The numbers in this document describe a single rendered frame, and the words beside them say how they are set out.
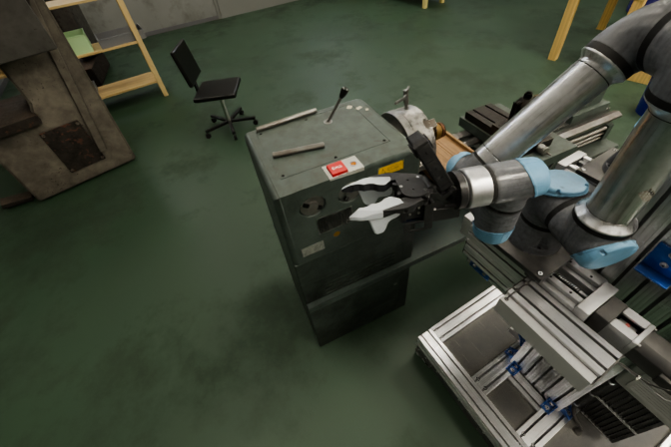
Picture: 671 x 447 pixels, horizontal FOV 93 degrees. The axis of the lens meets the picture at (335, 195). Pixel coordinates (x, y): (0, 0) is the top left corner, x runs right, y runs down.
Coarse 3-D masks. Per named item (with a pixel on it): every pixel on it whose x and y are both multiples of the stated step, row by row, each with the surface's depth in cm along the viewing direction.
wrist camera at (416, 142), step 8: (408, 136) 53; (416, 136) 52; (424, 136) 52; (408, 144) 53; (416, 144) 51; (424, 144) 50; (416, 152) 51; (424, 152) 51; (432, 152) 51; (424, 160) 52; (432, 160) 52; (432, 168) 53; (440, 168) 53; (432, 176) 54; (440, 176) 54; (448, 176) 54; (440, 184) 55; (448, 184) 55
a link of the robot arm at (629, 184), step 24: (648, 48) 51; (648, 72) 54; (648, 96) 53; (648, 120) 55; (624, 144) 61; (648, 144) 55; (624, 168) 60; (648, 168) 57; (600, 192) 66; (624, 192) 62; (648, 192) 60; (576, 216) 72; (600, 216) 68; (624, 216) 65; (576, 240) 73; (600, 240) 69; (624, 240) 68; (600, 264) 73
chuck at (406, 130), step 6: (384, 114) 147; (390, 114) 141; (396, 114) 140; (390, 120) 143; (396, 120) 138; (402, 120) 137; (396, 126) 140; (402, 126) 136; (408, 126) 136; (402, 132) 137; (408, 132) 135
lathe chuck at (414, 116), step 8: (400, 112) 141; (408, 112) 140; (416, 112) 140; (408, 120) 137; (416, 120) 137; (416, 128) 136; (424, 128) 137; (432, 136) 138; (432, 144) 138; (424, 168) 147
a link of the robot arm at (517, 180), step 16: (512, 160) 58; (528, 160) 57; (496, 176) 55; (512, 176) 55; (528, 176) 55; (544, 176) 55; (496, 192) 55; (512, 192) 56; (528, 192) 56; (544, 192) 57; (496, 208) 60; (512, 208) 59
